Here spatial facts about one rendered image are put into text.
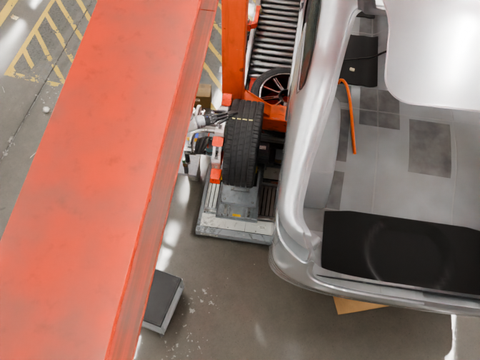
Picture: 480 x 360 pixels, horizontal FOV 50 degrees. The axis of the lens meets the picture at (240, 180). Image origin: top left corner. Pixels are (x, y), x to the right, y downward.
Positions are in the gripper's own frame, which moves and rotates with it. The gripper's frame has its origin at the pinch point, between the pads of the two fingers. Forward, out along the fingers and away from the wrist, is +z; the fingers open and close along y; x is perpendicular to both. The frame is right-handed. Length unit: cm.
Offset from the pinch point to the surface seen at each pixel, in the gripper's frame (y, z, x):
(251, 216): 37, 6, -110
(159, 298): 89, -83, -83
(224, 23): -47, 8, 36
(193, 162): -12, -30, -82
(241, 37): -42, 18, 25
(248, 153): 24.3, 4.7, -17.7
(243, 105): -12.4, 11.5, -13.1
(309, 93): 31, 38, 52
